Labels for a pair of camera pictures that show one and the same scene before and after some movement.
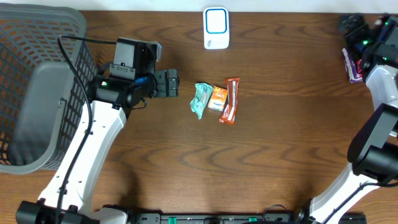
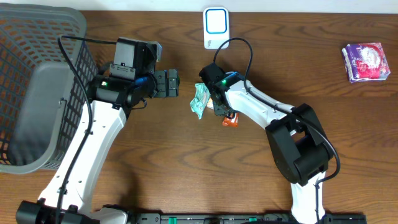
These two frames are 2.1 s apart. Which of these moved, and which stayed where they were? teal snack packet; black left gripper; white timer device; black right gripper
Moved: black right gripper
Stayed: teal snack packet; white timer device; black left gripper
